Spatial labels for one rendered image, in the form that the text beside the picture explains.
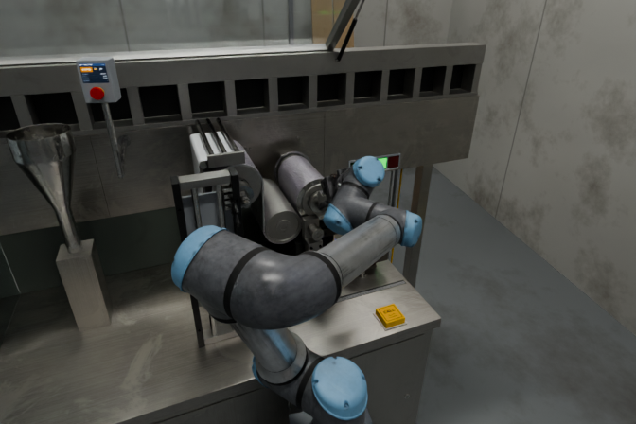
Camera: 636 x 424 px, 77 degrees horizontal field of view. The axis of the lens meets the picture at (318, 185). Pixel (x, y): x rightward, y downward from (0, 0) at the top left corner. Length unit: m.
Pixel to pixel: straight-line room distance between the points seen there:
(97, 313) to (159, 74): 0.77
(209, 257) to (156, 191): 0.93
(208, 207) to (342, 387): 0.54
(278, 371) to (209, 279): 0.37
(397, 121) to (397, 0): 2.73
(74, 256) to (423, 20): 3.86
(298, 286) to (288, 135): 1.02
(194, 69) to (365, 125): 0.69
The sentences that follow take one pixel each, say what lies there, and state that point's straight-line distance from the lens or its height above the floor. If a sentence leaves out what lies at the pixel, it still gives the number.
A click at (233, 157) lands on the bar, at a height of 1.44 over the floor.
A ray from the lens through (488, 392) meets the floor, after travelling 2.49.
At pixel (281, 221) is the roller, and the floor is 1.20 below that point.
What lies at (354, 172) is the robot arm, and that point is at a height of 1.47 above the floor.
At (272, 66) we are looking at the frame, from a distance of 1.46.
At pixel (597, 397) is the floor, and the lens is 2.72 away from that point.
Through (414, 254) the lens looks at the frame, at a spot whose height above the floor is 0.51.
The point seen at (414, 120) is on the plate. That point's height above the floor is 1.36.
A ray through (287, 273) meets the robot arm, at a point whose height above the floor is 1.50.
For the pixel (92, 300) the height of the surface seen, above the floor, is 1.01.
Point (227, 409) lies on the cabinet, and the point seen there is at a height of 0.78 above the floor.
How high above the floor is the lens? 1.86
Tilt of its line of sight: 26 degrees down
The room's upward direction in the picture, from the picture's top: 1 degrees clockwise
